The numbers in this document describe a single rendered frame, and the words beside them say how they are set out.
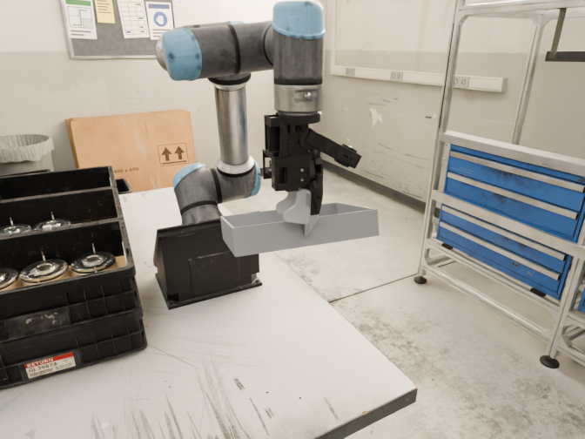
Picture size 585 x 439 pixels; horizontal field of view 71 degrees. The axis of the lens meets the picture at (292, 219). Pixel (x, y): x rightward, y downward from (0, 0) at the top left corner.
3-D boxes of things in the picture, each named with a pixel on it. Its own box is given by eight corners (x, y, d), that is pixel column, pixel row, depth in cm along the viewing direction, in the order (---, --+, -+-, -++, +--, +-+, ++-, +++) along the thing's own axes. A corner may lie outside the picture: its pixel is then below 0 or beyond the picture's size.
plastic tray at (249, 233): (339, 223, 96) (337, 201, 95) (379, 235, 77) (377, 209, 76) (223, 239, 89) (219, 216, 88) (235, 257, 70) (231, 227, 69)
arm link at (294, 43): (311, 5, 64) (335, 0, 56) (310, 79, 68) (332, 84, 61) (262, 3, 61) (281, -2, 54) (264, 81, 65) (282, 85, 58)
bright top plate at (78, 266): (115, 250, 112) (114, 248, 111) (114, 267, 103) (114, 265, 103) (73, 256, 108) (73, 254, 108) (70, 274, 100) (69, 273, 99)
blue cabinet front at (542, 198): (437, 238, 242) (452, 144, 220) (560, 300, 184) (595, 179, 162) (433, 239, 241) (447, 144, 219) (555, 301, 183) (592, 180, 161)
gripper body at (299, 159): (262, 182, 71) (260, 111, 66) (309, 177, 74) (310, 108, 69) (276, 196, 64) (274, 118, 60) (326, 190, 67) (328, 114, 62)
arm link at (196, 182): (180, 219, 130) (170, 182, 134) (221, 210, 134) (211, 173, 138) (178, 205, 119) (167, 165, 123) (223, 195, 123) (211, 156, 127)
